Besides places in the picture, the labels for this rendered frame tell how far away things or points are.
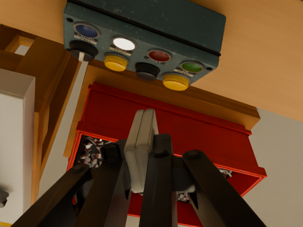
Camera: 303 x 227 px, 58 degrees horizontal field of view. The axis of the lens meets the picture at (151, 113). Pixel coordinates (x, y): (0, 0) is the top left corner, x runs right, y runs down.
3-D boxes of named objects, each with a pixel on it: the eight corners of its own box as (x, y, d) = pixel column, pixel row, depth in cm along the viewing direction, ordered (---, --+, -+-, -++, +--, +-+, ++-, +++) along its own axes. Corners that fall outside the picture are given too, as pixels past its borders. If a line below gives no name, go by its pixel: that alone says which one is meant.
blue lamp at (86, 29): (98, 38, 26) (95, 46, 25) (74, 31, 25) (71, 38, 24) (102, 21, 25) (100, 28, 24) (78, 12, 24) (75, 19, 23)
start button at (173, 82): (183, 85, 33) (181, 94, 32) (160, 78, 32) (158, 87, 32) (193, 78, 30) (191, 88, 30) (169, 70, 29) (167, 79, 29)
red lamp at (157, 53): (165, 62, 28) (166, 70, 27) (145, 55, 27) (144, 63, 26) (173, 47, 26) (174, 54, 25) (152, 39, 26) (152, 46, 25)
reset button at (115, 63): (125, 65, 31) (122, 75, 30) (104, 58, 30) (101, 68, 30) (130, 57, 28) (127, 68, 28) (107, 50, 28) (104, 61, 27)
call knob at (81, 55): (95, 56, 30) (92, 65, 30) (71, 48, 29) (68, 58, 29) (98, 46, 27) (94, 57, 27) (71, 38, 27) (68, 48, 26)
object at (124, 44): (132, 51, 27) (132, 58, 26) (111, 43, 26) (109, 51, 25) (139, 34, 26) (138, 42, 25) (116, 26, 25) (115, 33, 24)
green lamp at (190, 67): (196, 72, 28) (198, 80, 27) (177, 66, 28) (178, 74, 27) (205, 58, 27) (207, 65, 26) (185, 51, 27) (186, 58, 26)
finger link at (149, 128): (135, 148, 15) (149, 146, 15) (145, 108, 22) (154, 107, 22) (144, 192, 16) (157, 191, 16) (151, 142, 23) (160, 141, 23)
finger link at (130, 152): (144, 192, 16) (132, 194, 16) (151, 142, 23) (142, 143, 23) (135, 148, 15) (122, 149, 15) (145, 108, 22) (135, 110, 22)
